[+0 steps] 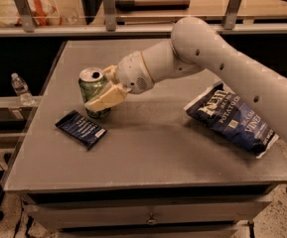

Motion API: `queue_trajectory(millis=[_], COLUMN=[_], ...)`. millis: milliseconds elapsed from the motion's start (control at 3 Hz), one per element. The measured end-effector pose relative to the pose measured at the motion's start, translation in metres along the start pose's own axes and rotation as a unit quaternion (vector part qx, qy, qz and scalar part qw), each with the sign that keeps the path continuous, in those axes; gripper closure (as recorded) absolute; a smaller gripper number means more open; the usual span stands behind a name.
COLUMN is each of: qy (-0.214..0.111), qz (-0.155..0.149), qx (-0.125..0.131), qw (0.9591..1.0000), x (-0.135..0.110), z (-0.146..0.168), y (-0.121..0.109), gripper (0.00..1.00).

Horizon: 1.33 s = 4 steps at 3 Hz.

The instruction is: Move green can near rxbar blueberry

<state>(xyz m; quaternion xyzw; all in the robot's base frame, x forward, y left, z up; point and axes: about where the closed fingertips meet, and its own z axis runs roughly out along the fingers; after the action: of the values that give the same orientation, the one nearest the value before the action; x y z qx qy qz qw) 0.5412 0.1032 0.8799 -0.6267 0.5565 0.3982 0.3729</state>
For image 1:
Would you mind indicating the blue kettle chips bag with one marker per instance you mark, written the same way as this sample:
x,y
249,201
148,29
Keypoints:
x,y
227,114

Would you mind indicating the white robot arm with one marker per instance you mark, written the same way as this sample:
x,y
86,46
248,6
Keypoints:
x,y
194,45

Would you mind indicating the grey metal bracket left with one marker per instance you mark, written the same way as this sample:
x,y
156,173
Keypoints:
x,y
26,16

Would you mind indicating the grey table drawer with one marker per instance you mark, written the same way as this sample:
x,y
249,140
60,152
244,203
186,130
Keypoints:
x,y
147,211

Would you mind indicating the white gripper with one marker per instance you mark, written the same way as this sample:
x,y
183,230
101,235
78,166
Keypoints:
x,y
132,71

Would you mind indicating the grey metal bracket middle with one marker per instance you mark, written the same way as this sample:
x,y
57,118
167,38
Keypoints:
x,y
109,14

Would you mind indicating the blue rxbar blueberry wrapper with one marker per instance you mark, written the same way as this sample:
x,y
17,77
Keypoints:
x,y
81,129

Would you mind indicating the clear plastic water bottle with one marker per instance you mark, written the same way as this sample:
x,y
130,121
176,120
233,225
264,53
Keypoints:
x,y
22,90

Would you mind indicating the green soda can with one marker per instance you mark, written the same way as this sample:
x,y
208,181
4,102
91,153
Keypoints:
x,y
91,82

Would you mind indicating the grey metal bracket right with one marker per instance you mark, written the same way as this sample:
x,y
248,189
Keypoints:
x,y
230,16

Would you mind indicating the grey metal bracket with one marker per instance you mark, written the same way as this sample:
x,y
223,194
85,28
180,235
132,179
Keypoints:
x,y
230,16
109,14
26,16

